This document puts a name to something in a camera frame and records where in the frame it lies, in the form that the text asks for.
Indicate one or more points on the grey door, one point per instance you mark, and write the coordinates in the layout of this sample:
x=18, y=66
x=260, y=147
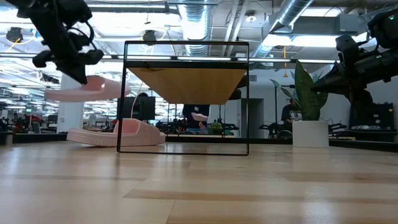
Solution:
x=255, y=118

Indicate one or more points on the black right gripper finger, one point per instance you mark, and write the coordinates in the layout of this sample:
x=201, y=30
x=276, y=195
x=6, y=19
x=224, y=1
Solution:
x=329, y=84

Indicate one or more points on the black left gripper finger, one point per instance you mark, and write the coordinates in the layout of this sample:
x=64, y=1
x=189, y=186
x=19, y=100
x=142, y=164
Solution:
x=77, y=73

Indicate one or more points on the snake plant in white pot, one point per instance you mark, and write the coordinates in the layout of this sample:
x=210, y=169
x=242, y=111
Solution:
x=311, y=133

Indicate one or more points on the black ceiling mounted device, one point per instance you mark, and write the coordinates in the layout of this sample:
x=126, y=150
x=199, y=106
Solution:
x=15, y=33
x=149, y=35

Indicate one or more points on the pink rubber slide sandal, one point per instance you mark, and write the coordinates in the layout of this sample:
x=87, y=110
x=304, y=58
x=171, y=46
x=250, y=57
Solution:
x=93, y=93
x=93, y=138

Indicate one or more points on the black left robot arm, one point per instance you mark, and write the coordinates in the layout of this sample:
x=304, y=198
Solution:
x=53, y=28

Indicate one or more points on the black table edge rail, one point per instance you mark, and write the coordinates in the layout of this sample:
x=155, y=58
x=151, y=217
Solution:
x=267, y=140

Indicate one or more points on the black metal wooden board shelf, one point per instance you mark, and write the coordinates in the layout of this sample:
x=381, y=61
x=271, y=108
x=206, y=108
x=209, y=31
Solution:
x=186, y=85

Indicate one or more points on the white building column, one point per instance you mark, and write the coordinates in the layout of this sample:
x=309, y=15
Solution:
x=71, y=115

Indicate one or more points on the silver ribbed ventilation duct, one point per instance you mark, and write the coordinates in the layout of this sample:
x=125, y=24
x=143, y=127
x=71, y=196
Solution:
x=194, y=18
x=289, y=9

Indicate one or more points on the black monitor screen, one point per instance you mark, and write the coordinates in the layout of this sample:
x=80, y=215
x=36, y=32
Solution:
x=143, y=109

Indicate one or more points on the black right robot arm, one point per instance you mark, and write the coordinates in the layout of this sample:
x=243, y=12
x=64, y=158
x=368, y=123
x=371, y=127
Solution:
x=387, y=31

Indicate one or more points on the black background cabinet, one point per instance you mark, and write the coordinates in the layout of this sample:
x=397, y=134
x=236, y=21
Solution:
x=382, y=115

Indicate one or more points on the black background robot arm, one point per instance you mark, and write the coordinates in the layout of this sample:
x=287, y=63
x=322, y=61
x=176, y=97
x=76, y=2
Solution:
x=228, y=128
x=276, y=129

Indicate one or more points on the person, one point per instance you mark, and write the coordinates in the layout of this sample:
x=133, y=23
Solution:
x=143, y=94
x=289, y=116
x=197, y=109

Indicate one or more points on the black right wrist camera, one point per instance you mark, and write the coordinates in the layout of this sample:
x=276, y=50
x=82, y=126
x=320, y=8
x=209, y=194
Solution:
x=346, y=46

